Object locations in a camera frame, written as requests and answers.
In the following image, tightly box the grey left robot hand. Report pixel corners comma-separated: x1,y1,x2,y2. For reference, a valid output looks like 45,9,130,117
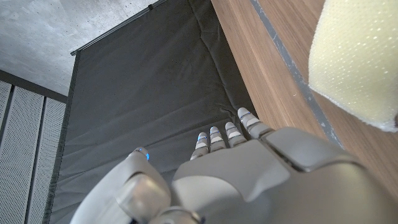
70,107,398,224

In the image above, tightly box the black backdrop curtain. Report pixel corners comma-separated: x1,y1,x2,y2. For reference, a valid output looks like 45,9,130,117
42,0,259,224

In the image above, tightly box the yellow sponge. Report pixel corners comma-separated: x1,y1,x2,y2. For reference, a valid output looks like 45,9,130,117
308,0,398,133

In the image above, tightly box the black backdrop stand pole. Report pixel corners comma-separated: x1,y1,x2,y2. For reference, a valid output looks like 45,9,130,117
70,0,167,57

